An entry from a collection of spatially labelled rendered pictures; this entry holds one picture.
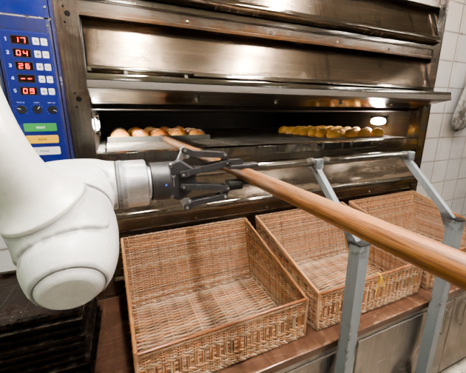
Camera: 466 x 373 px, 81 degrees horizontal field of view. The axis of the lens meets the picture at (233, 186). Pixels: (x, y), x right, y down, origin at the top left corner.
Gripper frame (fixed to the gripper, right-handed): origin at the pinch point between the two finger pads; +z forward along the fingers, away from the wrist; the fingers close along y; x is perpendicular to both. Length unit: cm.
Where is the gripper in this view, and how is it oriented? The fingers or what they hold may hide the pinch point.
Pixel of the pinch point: (242, 173)
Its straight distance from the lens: 61.5
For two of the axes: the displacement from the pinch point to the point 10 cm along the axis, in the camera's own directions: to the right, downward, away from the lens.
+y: 0.0, 9.7, 2.6
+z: 9.1, -1.0, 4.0
